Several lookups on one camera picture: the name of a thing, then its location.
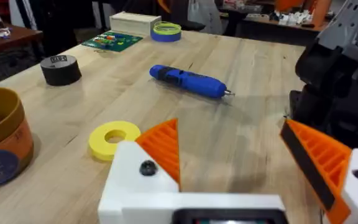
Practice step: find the left gripper white and orange left finger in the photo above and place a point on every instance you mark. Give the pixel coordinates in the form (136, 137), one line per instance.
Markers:
(129, 177)

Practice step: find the left gripper white and orange right finger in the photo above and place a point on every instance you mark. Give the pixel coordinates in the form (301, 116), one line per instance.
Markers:
(322, 155)

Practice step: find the blue electric screwdriver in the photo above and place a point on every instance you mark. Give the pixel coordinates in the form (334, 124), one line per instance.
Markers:
(191, 81)

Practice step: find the orange toy tub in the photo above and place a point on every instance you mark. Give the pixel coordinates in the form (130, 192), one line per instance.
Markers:
(8, 146)

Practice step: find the black tape roll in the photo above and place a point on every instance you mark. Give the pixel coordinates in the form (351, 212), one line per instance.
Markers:
(61, 70)

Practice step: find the green board with toy blocks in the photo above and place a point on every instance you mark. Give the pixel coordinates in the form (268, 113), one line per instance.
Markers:
(113, 42)

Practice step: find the background wooden desk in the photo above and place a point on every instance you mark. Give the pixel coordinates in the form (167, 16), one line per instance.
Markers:
(259, 26)

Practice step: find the pale wooden box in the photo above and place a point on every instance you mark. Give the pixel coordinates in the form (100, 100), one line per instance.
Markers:
(134, 23)

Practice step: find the yellow-green tape roll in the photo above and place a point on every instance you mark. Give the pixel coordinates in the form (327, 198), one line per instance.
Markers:
(167, 27)

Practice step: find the dark brown side table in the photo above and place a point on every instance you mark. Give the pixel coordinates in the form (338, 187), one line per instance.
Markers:
(17, 37)

